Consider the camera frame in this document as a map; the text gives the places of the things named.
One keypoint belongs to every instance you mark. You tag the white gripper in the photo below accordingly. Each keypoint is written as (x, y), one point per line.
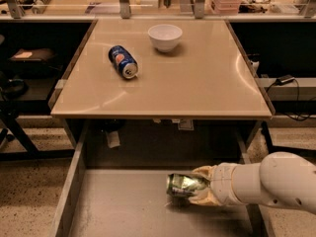
(222, 182)

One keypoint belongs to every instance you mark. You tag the green camouflage soda can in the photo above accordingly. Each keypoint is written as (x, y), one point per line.
(185, 185)

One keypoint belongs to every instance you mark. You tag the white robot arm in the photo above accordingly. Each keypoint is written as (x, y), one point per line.
(282, 180)

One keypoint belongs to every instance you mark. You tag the open grey top drawer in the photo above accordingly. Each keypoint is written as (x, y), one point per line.
(122, 192)

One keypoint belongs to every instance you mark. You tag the blue Pepsi can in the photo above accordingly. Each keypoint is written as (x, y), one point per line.
(123, 62)

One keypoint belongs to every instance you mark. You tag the black table leg stand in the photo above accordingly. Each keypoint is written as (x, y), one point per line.
(273, 148)

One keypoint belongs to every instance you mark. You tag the white paper tag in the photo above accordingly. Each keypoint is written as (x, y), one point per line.
(113, 139)

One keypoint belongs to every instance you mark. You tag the white ceramic bowl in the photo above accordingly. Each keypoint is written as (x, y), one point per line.
(165, 37)

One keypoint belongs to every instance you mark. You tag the black power adapter with cable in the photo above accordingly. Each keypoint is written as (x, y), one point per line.
(292, 97)

